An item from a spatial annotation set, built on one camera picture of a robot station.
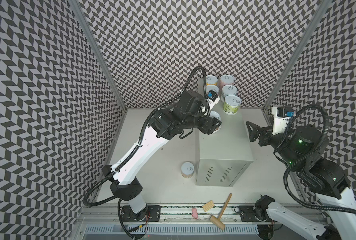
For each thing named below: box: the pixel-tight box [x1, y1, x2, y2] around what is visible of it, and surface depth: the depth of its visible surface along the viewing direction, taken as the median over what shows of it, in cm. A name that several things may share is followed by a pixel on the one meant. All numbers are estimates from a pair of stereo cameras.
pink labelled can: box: [218, 74, 235, 92], surface depth 79 cm
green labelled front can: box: [223, 95, 242, 116], surface depth 68 cm
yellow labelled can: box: [206, 75, 218, 86], surface depth 79 cm
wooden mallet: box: [210, 192, 233, 231], surface depth 73 cm
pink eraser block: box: [191, 208, 198, 219], surface depth 75 cm
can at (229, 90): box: [221, 85, 238, 100], surface depth 74 cm
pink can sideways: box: [206, 84, 220, 94], surface depth 74 cm
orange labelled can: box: [180, 161, 195, 179], surface depth 85 cm
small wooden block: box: [202, 200, 215, 212], surface depth 78 cm
